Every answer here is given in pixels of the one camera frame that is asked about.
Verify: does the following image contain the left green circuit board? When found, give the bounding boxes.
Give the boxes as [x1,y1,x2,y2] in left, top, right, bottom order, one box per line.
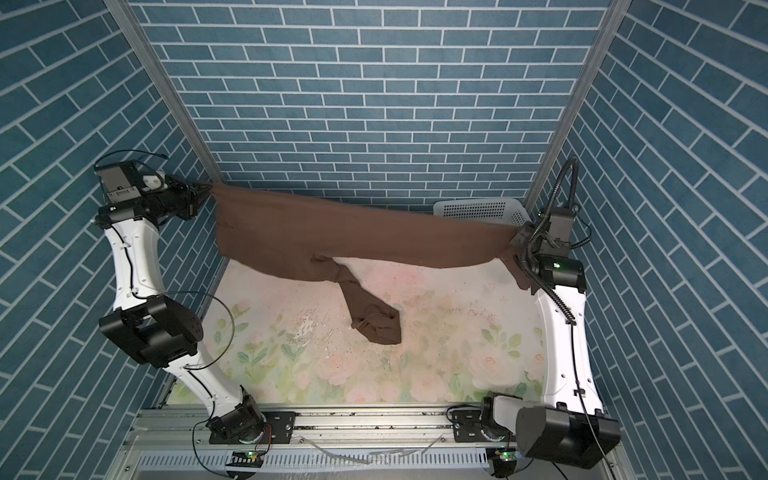
[226,450,266,469]

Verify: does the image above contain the right green circuit board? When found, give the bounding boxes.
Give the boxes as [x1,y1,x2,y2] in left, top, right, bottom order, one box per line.
[486,448,522,469]

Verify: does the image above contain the green circuit board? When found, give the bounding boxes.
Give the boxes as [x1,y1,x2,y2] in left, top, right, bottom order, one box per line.
[486,448,522,469]
[226,450,266,469]

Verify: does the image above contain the right aluminium corner post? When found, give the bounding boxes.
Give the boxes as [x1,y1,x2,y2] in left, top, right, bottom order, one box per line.
[523,0,631,213]

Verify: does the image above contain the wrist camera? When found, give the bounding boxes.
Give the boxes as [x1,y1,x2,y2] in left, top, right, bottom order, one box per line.
[95,160,165,204]
[546,207,576,244]

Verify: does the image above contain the brown trousers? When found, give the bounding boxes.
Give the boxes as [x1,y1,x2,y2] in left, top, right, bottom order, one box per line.
[212,184,531,345]

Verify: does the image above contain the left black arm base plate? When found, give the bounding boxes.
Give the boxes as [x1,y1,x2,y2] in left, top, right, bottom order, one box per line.
[206,411,296,445]

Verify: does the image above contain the white plastic perforated basket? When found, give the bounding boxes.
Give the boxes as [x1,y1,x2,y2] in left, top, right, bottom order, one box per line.
[433,198,531,227]

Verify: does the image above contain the aluminium corner post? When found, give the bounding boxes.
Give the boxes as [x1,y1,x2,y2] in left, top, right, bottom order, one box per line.
[523,0,631,213]
[103,0,229,283]

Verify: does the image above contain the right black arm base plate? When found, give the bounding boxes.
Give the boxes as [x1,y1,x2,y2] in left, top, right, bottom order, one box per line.
[446,409,515,443]

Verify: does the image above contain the left aluminium corner post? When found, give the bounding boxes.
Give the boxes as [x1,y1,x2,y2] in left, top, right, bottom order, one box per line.
[103,0,229,283]

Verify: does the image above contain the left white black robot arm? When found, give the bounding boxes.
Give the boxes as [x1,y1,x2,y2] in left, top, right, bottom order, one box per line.
[95,162,268,444]

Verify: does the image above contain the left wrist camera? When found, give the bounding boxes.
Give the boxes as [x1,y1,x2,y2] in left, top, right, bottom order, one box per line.
[95,160,165,204]

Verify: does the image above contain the white slotted cable duct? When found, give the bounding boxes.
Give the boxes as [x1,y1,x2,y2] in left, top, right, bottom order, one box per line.
[137,448,489,473]

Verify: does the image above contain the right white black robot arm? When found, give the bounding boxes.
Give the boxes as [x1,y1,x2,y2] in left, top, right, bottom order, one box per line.
[480,220,621,469]

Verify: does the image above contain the aluminium front mounting rail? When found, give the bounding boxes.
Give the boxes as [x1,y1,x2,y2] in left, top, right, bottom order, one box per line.
[126,404,497,450]

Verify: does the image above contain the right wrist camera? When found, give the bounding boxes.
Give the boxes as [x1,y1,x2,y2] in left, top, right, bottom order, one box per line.
[546,207,576,244]

